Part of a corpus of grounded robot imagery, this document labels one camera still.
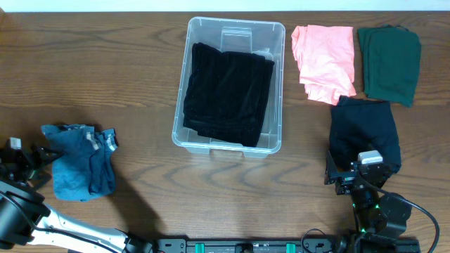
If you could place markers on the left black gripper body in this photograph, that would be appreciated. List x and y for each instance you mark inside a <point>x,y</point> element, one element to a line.
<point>31,163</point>

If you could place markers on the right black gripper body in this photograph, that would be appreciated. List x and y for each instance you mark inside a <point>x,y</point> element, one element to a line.
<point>347,180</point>

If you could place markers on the blue shirt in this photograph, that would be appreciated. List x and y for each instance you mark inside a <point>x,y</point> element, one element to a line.
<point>84,172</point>

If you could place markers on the dark green garment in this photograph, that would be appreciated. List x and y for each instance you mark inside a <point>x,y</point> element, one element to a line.
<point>391,63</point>

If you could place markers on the black velvet garment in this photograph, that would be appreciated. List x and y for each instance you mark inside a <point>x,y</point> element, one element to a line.
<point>227,94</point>

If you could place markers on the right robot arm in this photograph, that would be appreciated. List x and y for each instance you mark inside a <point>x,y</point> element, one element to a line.
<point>385,215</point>

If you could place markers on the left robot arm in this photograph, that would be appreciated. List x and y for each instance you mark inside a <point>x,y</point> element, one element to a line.
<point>26,220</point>

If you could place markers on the navy folded garment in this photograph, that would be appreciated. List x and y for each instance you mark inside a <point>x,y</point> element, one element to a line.
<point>361,125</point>

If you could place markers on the coral pink folded shirt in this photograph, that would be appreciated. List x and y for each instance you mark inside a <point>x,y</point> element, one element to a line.
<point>325,60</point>

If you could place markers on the clear plastic storage bin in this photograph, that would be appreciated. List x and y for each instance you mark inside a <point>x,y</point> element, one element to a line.
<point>248,36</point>

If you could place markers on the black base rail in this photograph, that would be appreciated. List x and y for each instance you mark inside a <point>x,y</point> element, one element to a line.
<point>322,245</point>

